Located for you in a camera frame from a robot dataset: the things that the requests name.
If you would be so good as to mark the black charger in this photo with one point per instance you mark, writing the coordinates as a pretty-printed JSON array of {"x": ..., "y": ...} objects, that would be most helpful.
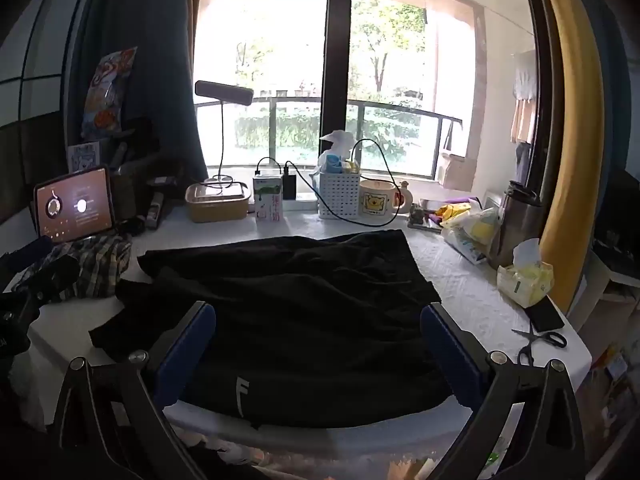
[{"x": 289, "y": 187}]

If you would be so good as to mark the black pants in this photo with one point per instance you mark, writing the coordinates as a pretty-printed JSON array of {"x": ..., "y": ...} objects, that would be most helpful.
[{"x": 300, "y": 300}]

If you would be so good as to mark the yellow tissue pack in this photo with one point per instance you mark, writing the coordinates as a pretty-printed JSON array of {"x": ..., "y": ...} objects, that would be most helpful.
[{"x": 525, "y": 280}]

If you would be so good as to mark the steel thermos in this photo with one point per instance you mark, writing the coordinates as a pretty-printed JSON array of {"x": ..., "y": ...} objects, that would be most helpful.
[{"x": 517, "y": 225}]

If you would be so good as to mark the white perforated basket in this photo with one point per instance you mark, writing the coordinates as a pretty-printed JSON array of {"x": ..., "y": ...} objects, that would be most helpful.
[{"x": 340, "y": 195}]

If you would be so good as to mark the blue pack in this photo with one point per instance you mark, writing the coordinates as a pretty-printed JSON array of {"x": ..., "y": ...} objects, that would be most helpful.
[{"x": 331, "y": 164}]

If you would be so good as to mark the purple cloth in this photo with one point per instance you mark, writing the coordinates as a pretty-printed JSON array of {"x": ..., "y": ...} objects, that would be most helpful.
[{"x": 457, "y": 202}]

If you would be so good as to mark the spray can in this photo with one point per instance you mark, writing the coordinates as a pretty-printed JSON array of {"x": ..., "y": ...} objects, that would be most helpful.
[{"x": 156, "y": 208}]

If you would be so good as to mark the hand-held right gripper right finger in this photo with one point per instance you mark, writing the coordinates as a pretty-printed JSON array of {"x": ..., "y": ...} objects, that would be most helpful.
[{"x": 450, "y": 355}]

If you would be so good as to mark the white bear mug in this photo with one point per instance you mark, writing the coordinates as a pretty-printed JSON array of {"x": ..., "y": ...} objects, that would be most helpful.
[{"x": 375, "y": 205}]

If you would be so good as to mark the computer monitor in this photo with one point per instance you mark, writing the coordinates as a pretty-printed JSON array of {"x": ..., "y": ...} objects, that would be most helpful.
[{"x": 75, "y": 205}]

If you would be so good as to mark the tan lunch box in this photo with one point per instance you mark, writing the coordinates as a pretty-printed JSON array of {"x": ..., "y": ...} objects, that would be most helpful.
[{"x": 215, "y": 210}]

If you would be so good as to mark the white tissue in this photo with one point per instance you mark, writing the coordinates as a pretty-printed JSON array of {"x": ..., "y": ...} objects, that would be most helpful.
[{"x": 337, "y": 142}]

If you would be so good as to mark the yellow curtain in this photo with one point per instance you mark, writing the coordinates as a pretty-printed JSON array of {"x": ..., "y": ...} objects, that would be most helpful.
[{"x": 570, "y": 135}]

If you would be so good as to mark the colourful snack bag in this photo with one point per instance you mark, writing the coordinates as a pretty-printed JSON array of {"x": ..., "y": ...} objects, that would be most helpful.
[{"x": 107, "y": 95}]

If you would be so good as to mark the plastic bag with yellow contents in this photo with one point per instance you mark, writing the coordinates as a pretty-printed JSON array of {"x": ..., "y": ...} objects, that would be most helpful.
[{"x": 475, "y": 230}]

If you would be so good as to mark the balcony railing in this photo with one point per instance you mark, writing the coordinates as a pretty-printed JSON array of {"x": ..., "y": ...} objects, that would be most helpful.
[{"x": 350, "y": 105}]

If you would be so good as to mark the blue curtain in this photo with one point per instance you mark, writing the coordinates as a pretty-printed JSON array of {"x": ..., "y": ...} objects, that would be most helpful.
[{"x": 140, "y": 60}]

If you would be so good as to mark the black phone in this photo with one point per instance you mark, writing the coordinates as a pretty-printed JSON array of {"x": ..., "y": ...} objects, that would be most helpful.
[{"x": 545, "y": 314}]

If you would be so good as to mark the desk lamp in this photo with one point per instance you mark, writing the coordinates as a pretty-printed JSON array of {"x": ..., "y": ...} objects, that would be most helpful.
[{"x": 225, "y": 92}]

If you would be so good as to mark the white printed box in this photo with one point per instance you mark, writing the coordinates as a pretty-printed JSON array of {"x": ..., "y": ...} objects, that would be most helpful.
[{"x": 82, "y": 156}]

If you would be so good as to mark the hanging clothes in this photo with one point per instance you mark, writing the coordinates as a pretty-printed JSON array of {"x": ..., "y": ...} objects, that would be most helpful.
[{"x": 522, "y": 95}]

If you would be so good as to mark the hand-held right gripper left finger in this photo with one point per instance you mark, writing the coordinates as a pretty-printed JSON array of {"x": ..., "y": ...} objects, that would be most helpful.
[{"x": 185, "y": 355}]

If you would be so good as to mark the plaid cloth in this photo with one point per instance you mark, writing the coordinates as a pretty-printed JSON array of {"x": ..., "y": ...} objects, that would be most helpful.
[{"x": 95, "y": 265}]

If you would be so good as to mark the white milk carton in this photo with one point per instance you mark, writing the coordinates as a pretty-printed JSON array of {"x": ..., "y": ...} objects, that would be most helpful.
[{"x": 267, "y": 200}]

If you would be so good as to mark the black scissors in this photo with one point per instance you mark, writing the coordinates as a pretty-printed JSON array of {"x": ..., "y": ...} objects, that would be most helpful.
[{"x": 552, "y": 338}]

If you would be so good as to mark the white textured tablecloth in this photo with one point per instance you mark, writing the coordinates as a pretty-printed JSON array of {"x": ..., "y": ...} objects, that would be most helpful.
[{"x": 465, "y": 285}]

